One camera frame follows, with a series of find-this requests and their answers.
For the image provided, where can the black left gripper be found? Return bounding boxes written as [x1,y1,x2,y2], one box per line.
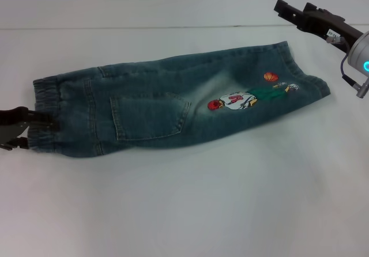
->
[0,106,60,152]

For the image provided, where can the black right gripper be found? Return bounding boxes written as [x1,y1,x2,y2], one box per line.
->
[273,0,364,54]

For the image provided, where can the blue denim shorts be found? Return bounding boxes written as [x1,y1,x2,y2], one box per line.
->
[32,40,331,158]

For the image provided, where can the grey cable with metal plug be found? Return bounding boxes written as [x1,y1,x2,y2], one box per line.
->
[340,55,369,99]

